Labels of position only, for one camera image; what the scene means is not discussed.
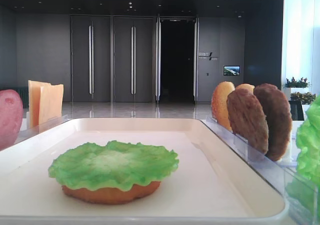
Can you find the red tomato slice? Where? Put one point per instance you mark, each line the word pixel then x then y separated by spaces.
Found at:
pixel 11 115

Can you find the yellow cheese slice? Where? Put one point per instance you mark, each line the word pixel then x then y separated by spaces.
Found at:
pixel 50 103
pixel 34 94

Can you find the orange bread slice on tray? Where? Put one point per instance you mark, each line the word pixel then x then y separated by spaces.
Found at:
pixel 112 196

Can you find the front standing bread slice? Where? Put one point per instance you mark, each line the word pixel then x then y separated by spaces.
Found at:
pixel 219 108

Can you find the rear brown meat patty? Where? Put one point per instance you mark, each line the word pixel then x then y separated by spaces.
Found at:
pixel 276 108

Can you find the small wall display screen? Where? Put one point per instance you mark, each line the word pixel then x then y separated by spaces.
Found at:
pixel 231 70

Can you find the white plastic serving tray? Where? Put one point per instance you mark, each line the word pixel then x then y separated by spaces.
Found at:
pixel 212 185

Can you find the rear yellow cheese slice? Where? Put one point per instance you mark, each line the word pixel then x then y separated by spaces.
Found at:
pixel 34 94

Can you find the green lettuce leaf in rack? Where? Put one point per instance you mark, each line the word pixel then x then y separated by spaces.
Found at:
pixel 308 160

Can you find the front brown meat patty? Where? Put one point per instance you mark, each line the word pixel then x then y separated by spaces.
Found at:
pixel 247 119

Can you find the potted plants in white planter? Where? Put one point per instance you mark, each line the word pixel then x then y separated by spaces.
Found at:
pixel 299 90

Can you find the brown meat patty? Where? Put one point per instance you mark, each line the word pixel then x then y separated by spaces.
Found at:
pixel 247 119
pixel 276 108

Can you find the standing bread slice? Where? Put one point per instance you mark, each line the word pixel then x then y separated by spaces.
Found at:
pixel 246 86
pixel 219 108

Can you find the green lettuce leaf on bread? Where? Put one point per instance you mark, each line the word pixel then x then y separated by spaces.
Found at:
pixel 117 165

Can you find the clear acrylic rack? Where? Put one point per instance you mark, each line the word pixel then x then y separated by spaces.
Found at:
pixel 278 174
pixel 27 132

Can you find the clear acrylic right rack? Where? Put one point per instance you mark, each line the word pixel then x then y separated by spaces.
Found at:
pixel 278 174

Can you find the clear acrylic left rack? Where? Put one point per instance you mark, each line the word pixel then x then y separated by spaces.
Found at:
pixel 27 132

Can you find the front yellow cheese slice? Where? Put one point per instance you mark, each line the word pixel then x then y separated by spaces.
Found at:
pixel 50 103

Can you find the rear standing bread slice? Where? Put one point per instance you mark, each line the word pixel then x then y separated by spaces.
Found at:
pixel 246 86

